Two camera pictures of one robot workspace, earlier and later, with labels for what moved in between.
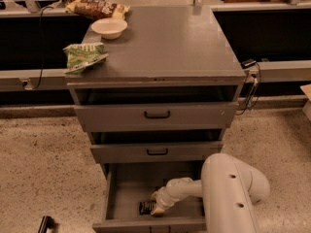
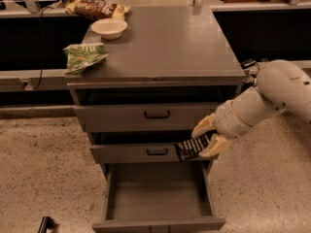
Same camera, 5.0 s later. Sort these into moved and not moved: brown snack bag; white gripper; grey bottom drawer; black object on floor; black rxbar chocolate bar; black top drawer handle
Moved: white gripper; black rxbar chocolate bar
Not moved: black object on floor; black top drawer handle; brown snack bag; grey bottom drawer
